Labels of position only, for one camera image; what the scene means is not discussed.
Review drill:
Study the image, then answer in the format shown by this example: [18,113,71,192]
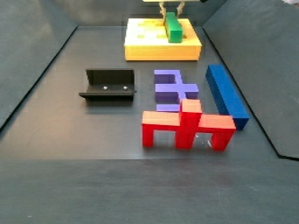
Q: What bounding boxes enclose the purple E-shaped block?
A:
[154,70,199,112]

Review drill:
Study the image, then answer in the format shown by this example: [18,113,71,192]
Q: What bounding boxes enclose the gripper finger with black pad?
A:
[159,2,166,19]

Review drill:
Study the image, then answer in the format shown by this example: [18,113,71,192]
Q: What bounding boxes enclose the gripper finger metal plate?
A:
[176,1,184,14]

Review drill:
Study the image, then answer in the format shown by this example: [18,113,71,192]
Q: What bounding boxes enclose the pale gripper body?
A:
[143,0,200,3]

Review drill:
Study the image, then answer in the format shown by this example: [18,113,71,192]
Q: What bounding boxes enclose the blue rectangular bar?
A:
[206,65,250,130]

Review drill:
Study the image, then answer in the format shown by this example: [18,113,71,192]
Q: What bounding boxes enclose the yellow slotted board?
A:
[124,18,202,61]

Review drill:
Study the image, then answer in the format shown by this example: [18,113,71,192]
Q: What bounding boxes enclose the red forked block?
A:
[142,99,236,151]

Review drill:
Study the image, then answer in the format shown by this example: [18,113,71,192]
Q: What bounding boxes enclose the green rectangular bar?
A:
[164,12,183,43]

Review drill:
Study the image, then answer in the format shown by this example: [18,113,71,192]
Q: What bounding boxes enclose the black L-shaped bracket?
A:
[79,68,136,99]

